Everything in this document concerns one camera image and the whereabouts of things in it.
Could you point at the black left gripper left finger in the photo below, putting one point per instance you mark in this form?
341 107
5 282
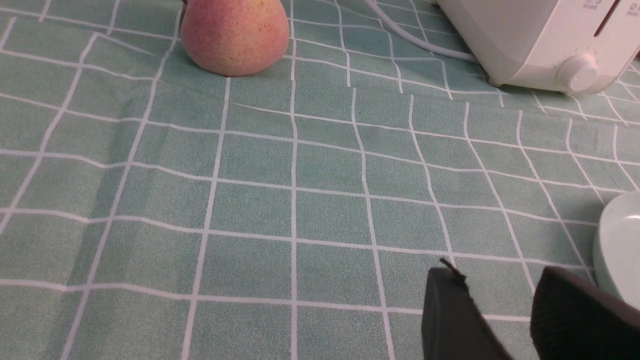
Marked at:
452 327

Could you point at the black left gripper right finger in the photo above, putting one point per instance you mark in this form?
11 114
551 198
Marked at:
572 319

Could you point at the pale green plate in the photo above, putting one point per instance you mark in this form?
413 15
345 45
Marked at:
616 249

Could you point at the white two-slot toaster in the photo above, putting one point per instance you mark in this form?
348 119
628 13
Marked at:
570 46

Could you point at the green white checked tablecloth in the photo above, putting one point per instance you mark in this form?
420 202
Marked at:
151 210

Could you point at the pink yellow peach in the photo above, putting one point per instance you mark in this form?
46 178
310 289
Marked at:
234 38

